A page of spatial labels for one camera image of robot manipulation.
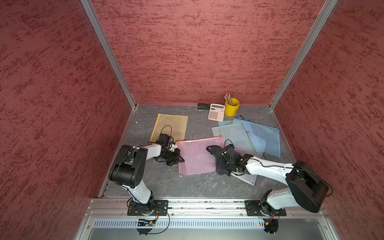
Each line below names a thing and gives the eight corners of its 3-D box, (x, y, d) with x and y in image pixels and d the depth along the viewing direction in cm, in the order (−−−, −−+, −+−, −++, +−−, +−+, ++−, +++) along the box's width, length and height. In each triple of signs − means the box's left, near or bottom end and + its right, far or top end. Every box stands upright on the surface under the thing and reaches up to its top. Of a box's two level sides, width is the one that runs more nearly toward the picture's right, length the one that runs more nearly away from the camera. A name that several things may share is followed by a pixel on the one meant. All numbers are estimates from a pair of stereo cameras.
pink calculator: (207, 119, 114) (208, 116, 111) (209, 106, 124) (210, 103, 121) (223, 122, 113) (224, 118, 110) (224, 108, 123) (225, 104, 120)
